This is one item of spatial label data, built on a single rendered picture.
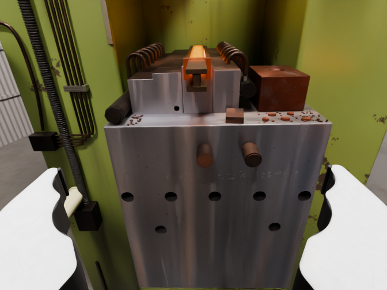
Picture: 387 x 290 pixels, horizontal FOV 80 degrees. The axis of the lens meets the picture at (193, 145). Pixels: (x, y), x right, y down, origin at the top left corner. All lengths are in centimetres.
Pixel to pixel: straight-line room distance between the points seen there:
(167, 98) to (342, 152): 50
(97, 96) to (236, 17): 54
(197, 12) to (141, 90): 51
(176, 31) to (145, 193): 60
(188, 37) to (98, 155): 50
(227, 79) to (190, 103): 8
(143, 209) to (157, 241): 10
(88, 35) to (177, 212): 43
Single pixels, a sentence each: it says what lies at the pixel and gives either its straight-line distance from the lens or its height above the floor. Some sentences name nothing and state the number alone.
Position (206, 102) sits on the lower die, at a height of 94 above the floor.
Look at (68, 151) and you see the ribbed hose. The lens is 70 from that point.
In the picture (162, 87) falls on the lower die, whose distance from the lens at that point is 43.
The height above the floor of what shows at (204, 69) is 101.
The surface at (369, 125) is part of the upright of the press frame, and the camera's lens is 74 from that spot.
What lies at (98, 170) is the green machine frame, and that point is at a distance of 73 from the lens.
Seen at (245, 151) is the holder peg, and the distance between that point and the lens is 39.
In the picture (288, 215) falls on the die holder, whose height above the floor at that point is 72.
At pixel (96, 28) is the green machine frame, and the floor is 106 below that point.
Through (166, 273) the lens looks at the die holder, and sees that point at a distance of 65.
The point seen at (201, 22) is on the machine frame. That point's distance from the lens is 90.
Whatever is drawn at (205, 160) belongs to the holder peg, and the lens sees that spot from 37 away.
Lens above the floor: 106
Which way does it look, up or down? 27 degrees down
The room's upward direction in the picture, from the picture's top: 2 degrees counter-clockwise
